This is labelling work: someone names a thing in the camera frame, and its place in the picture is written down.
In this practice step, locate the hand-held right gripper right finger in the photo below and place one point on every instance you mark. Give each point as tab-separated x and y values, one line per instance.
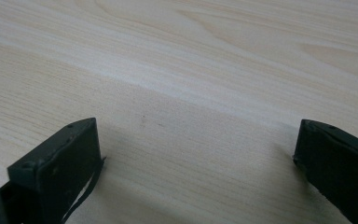
338	168

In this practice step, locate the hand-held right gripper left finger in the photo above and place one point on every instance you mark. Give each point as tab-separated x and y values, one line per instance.
62	174

